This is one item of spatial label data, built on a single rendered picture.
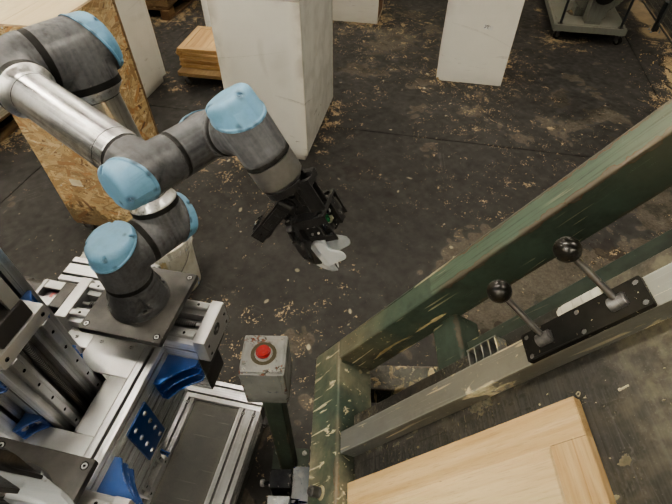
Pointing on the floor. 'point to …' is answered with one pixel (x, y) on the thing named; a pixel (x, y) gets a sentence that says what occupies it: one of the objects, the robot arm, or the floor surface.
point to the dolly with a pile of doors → (199, 56)
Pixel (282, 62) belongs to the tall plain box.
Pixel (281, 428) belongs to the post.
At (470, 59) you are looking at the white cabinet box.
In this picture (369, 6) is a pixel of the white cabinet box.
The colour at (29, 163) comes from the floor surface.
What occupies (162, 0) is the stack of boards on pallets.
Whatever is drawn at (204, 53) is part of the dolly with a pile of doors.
